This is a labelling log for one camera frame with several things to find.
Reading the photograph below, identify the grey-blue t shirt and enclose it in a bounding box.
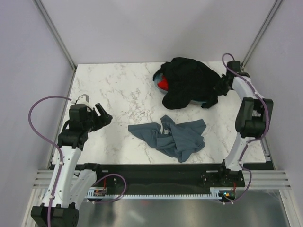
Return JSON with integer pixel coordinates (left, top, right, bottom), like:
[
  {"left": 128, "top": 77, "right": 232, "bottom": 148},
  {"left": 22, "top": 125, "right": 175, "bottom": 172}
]
[{"left": 128, "top": 115, "right": 206, "bottom": 163}]

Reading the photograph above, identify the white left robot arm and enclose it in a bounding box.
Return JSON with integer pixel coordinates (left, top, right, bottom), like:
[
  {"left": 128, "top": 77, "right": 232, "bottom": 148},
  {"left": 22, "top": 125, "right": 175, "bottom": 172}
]
[{"left": 31, "top": 102, "right": 113, "bottom": 227}]

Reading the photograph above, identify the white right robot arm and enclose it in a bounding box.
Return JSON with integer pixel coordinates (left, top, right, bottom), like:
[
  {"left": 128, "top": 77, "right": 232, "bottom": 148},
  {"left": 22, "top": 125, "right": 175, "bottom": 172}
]
[{"left": 214, "top": 60, "right": 274, "bottom": 186}]

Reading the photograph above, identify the red t shirt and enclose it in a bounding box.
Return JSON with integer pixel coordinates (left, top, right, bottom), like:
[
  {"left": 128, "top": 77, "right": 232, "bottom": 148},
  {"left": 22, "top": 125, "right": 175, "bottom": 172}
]
[{"left": 158, "top": 79, "right": 168, "bottom": 91}]

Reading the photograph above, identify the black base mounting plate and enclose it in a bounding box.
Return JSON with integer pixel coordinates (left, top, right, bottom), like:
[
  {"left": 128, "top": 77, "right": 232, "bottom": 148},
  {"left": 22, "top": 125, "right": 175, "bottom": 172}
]
[{"left": 75, "top": 163, "right": 245, "bottom": 195}]

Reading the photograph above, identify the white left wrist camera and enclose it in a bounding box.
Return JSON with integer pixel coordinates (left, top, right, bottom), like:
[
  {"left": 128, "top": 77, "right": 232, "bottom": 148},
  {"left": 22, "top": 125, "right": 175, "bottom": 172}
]
[{"left": 71, "top": 94, "right": 90, "bottom": 106}]

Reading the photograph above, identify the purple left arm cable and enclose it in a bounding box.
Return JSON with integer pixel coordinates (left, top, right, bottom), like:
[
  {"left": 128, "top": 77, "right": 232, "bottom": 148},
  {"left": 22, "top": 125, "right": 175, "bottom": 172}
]
[{"left": 27, "top": 96, "right": 73, "bottom": 227}]

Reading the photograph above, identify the left aluminium frame post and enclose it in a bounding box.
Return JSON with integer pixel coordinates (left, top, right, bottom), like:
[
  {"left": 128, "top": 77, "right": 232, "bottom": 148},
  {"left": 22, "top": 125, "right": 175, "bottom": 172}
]
[{"left": 33, "top": 0, "right": 77, "bottom": 72}]

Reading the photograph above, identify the aluminium frame post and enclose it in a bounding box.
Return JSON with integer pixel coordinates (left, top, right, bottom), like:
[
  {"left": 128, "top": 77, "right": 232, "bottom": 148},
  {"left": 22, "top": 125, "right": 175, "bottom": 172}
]
[
  {"left": 241, "top": 0, "right": 284, "bottom": 68},
  {"left": 33, "top": 0, "right": 77, "bottom": 72}
]

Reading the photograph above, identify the right aluminium frame post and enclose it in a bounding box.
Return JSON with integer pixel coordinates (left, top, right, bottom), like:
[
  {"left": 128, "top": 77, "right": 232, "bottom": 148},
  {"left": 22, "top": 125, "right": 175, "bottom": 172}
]
[{"left": 241, "top": 0, "right": 284, "bottom": 68}]

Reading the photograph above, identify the aluminium front frame rail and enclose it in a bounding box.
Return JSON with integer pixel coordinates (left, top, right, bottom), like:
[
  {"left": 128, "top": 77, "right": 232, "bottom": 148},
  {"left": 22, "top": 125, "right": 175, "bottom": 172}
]
[{"left": 33, "top": 170, "right": 291, "bottom": 190}]

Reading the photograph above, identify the white slotted cable duct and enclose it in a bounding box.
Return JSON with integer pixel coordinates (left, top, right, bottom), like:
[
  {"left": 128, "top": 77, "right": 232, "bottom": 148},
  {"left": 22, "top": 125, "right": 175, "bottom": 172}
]
[{"left": 85, "top": 188, "right": 235, "bottom": 200}]

